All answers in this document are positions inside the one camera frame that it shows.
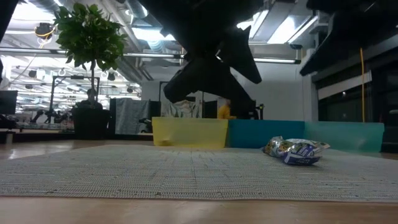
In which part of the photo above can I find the dark blue green granola bar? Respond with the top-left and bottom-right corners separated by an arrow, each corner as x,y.
262,135 -> 331,167

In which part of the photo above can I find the person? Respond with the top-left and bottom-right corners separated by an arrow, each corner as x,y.
75,88 -> 104,110
216,98 -> 238,121

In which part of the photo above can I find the crinkled silver cover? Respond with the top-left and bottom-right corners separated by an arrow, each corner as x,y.
160,99 -> 200,119

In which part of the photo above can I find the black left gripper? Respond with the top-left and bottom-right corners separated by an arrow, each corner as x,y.
164,15 -> 262,104

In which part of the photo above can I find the grey fabric cover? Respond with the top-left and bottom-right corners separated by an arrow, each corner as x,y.
114,98 -> 150,135

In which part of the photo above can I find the black hanging cord reel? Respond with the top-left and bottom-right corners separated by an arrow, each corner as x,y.
34,22 -> 57,41

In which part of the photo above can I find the black aluminium frame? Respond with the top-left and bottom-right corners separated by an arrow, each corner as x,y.
0,0 -> 19,43

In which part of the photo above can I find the grey woven placemat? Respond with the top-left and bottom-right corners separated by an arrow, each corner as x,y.
0,144 -> 398,203

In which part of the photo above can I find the small black post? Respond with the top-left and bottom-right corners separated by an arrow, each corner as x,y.
254,103 -> 266,121

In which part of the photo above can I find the black monitor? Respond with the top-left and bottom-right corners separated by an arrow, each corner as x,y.
0,90 -> 19,116

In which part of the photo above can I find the yellow plastic bin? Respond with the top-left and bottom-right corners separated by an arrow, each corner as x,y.
151,116 -> 229,149

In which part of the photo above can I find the green leafy plant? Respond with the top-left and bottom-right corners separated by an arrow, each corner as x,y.
53,2 -> 129,110

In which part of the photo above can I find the long ceiling light strip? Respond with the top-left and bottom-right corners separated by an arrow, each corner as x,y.
123,52 -> 185,60
253,57 -> 302,65

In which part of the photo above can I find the black metal gantry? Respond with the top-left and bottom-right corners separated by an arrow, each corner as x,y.
49,75 -> 101,125

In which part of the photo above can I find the teal plastic bin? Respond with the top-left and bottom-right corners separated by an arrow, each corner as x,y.
303,121 -> 386,154

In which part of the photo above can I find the blue plastic bin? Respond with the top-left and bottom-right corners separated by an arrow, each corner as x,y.
226,119 -> 306,149

